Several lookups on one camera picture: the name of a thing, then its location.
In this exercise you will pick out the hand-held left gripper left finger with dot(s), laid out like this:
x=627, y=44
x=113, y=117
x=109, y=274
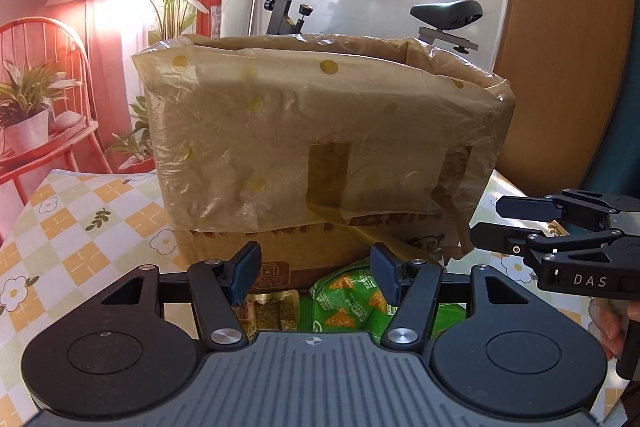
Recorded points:
x=247, y=264

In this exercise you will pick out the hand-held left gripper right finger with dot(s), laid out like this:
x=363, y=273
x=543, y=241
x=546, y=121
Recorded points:
x=385, y=269

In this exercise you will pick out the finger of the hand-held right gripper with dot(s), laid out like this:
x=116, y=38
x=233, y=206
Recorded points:
x=525, y=207
x=495, y=237

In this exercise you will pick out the green snack bag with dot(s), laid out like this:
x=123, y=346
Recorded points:
x=350, y=302

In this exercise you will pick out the orange snack bag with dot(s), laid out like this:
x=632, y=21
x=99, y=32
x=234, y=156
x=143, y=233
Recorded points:
x=272, y=309

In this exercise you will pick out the brown cardboard box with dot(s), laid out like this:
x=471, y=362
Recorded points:
x=320, y=267

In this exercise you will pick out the translucent plastic bag liner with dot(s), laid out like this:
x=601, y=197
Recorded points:
x=300, y=132

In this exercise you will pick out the person's right hand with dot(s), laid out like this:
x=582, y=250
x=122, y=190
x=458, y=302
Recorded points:
x=607, y=327

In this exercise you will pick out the floral checked tablecloth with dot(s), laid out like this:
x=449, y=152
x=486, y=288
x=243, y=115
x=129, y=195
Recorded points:
x=100, y=217

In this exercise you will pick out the wooden door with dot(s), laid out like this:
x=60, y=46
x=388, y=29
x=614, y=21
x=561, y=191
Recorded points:
x=565, y=57

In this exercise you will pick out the printed room backdrop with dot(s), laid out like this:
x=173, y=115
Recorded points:
x=75, y=57

